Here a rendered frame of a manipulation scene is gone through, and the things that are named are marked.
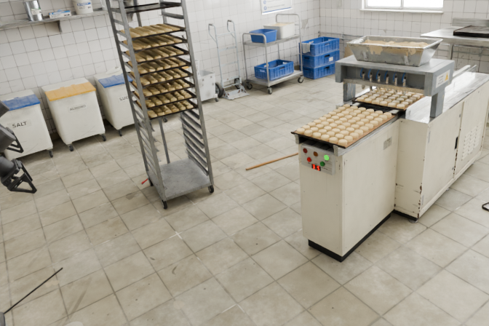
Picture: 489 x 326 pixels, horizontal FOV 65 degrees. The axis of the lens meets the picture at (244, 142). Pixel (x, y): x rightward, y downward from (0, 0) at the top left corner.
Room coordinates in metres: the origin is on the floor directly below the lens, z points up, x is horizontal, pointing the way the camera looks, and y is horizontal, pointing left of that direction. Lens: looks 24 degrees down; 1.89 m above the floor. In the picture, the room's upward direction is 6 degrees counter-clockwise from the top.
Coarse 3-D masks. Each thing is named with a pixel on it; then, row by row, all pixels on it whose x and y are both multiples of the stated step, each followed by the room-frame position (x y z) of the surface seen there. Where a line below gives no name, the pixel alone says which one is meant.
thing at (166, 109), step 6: (138, 102) 3.37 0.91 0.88; (180, 102) 3.24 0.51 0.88; (186, 102) 3.20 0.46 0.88; (156, 108) 3.12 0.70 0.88; (162, 108) 3.11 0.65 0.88; (168, 108) 3.08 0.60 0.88; (174, 108) 3.06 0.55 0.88; (180, 108) 3.05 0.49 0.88; (186, 108) 3.09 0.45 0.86; (150, 114) 3.00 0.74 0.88; (156, 114) 3.02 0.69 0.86; (162, 114) 2.98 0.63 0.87
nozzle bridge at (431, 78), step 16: (336, 64) 2.82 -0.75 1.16; (352, 64) 2.72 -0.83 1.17; (368, 64) 2.65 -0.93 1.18; (384, 64) 2.60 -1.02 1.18; (432, 64) 2.47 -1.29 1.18; (448, 64) 2.44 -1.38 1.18; (336, 80) 2.82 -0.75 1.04; (352, 80) 2.76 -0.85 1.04; (368, 80) 2.70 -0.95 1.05; (384, 80) 2.62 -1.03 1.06; (400, 80) 2.53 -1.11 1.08; (416, 80) 2.45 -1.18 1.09; (432, 80) 2.29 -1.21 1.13; (448, 80) 2.46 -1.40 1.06; (352, 96) 2.92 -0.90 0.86; (432, 96) 2.38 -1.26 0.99; (432, 112) 2.37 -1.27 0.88
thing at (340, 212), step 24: (312, 144) 2.17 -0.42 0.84; (360, 144) 2.11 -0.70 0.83; (384, 144) 2.30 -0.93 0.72; (336, 168) 2.02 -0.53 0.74; (360, 168) 2.11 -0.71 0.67; (384, 168) 2.31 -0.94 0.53; (312, 192) 2.16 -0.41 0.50; (336, 192) 2.02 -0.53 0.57; (360, 192) 2.12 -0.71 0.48; (384, 192) 2.33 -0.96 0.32; (312, 216) 2.16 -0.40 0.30; (336, 216) 2.02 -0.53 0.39; (360, 216) 2.12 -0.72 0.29; (384, 216) 2.34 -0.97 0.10; (312, 240) 2.17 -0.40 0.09; (336, 240) 2.02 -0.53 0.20; (360, 240) 2.18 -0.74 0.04
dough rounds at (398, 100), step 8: (384, 88) 2.89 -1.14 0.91; (368, 96) 2.75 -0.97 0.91; (376, 96) 2.70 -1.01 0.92; (384, 96) 2.67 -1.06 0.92; (392, 96) 2.66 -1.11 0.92; (400, 96) 2.68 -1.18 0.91; (408, 96) 2.63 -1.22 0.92; (416, 96) 2.60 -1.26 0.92; (424, 96) 2.63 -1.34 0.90; (384, 104) 2.53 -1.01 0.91; (392, 104) 2.49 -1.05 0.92; (400, 104) 2.47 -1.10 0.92; (408, 104) 2.51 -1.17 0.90
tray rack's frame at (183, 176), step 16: (160, 0) 3.61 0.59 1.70; (112, 16) 3.44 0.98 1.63; (128, 96) 3.43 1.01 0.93; (160, 128) 3.54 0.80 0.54; (144, 160) 3.43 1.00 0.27; (192, 160) 3.55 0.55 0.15; (176, 176) 3.25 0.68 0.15; (192, 176) 3.21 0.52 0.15; (208, 176) 3.17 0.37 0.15; (160, 192) 2.98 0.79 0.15; (176, 192) 2.95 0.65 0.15
